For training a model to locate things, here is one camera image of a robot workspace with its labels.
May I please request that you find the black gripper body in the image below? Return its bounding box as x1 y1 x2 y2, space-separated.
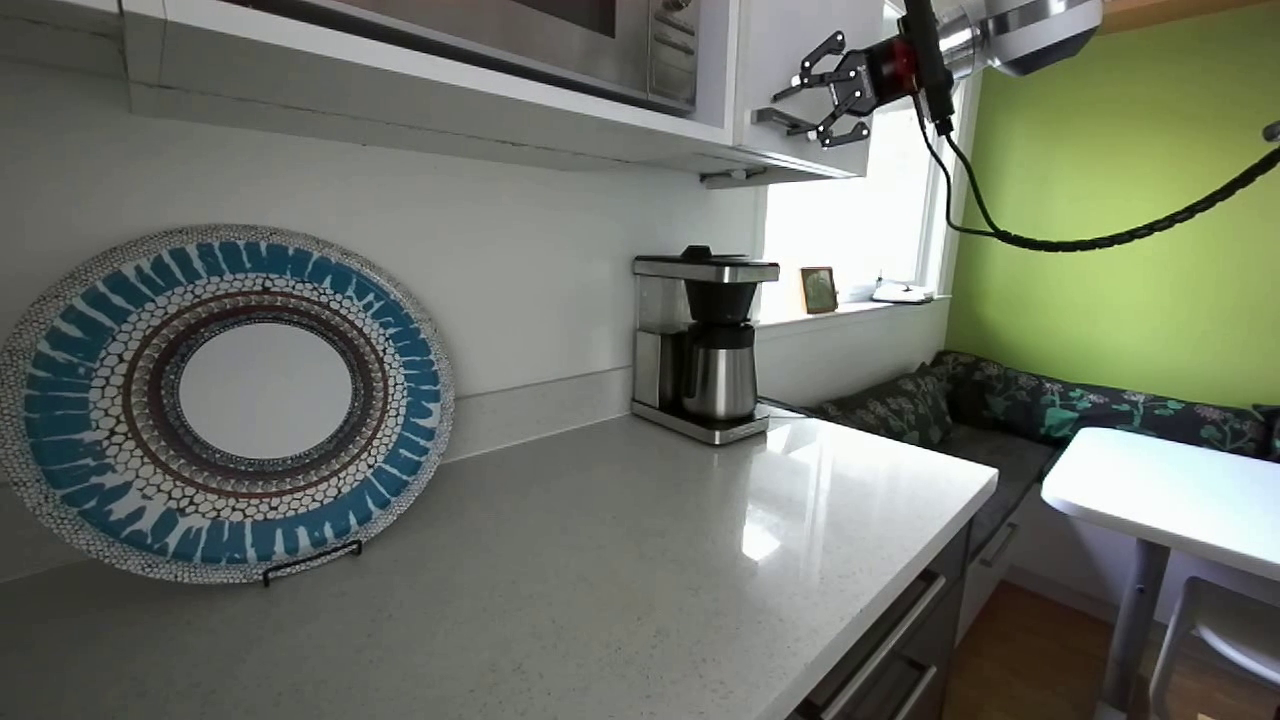
856 31 927 122

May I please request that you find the white cabinet door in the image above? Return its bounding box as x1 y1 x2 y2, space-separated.
728 0 895 185

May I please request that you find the white upper cabinet row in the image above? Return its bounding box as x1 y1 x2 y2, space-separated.
0 0 738 178

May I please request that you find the dark lower cabinet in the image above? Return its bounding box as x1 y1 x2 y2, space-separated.
782 512 1009 720

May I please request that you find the white framed window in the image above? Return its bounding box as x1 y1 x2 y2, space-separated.
755 71 960 332

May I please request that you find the white dish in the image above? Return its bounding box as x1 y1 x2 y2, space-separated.
868 273 938 308

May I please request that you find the stainless built-in microwave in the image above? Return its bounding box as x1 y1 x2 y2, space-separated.
242 0 705 122

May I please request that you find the dark floral patterned cushion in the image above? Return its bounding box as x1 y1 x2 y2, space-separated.
814 364 960 451

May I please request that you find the steel black coffee maker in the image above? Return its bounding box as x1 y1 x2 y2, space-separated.
629 246 782 451

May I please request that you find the grey bench seat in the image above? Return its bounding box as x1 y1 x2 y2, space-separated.
934 421 1072 541

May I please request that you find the long green patterned cushion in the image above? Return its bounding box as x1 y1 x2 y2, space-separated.
931 350 1280 461

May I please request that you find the white table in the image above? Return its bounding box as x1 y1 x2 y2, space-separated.
1034 423 1280 720

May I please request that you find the blue white decorative plate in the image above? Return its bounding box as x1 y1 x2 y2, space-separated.
0 222 459 587

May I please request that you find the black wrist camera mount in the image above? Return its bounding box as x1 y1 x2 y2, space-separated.
898 0 960 141

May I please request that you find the small picture frame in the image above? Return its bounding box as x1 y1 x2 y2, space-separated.
795 264 843 319

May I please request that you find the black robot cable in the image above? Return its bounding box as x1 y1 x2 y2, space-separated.
916 75 1280 261

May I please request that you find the long steel drawer handle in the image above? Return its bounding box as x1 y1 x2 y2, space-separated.
808 572 950 720

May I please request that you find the short steel drawer handle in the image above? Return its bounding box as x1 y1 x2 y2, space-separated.
889 659 943 720

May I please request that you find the black wire plate stand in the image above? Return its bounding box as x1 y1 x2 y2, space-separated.
255 532 369 592

